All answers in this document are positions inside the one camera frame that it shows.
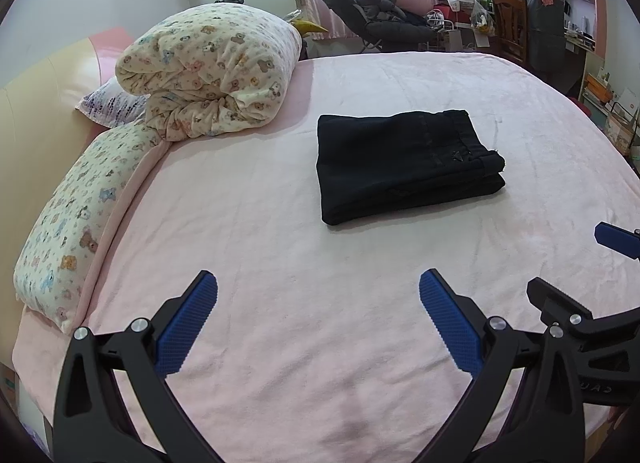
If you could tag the dark grey furniture cover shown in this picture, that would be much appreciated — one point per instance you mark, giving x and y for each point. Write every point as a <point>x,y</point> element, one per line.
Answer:
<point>545,33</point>

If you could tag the clear plastic bag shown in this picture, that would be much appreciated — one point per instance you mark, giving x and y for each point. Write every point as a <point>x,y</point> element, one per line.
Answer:
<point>481,18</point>

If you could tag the purple floral pillow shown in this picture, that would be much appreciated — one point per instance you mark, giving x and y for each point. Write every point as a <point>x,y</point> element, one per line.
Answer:
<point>107,103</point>

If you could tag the cardboard box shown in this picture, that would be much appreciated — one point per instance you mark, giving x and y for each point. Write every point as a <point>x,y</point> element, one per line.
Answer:
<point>622,123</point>

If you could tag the small black object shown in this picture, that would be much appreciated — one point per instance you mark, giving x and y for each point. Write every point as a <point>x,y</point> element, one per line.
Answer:
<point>230,0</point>

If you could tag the pink bed blanket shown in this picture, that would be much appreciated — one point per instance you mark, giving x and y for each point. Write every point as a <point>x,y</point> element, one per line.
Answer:
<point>250,223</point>

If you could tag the cream and pink headboard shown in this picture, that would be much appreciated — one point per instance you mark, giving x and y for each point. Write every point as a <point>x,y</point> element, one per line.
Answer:
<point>30,143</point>

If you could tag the black recliner chair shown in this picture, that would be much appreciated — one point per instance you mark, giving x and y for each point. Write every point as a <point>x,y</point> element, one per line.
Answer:
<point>350,8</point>

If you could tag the white paper bag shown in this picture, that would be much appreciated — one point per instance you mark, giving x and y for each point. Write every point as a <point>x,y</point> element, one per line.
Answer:
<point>457,40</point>

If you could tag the yellow plush toy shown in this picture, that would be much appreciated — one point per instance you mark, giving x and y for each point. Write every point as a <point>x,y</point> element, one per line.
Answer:
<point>310,27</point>

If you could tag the folded bear print quilt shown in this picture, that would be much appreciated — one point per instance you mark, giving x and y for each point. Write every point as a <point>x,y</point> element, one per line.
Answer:
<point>215,58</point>

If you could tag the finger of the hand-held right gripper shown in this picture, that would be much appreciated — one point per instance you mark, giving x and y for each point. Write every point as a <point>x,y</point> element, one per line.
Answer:
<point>555,300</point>
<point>612,235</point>

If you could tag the wooden chair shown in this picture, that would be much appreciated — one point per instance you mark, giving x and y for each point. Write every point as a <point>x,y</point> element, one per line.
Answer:
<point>510,18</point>

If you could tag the bear print pillow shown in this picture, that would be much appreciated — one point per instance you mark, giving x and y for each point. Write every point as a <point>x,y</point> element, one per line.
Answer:
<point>75,223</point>

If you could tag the black pants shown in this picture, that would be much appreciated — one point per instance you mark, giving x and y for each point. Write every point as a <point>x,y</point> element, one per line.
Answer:
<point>400,168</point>

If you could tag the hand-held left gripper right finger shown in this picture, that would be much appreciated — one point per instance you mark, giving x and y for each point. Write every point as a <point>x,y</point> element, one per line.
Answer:
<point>450,323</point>

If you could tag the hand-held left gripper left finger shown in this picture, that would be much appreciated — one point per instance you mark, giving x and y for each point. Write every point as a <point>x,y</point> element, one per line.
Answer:
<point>187,323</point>

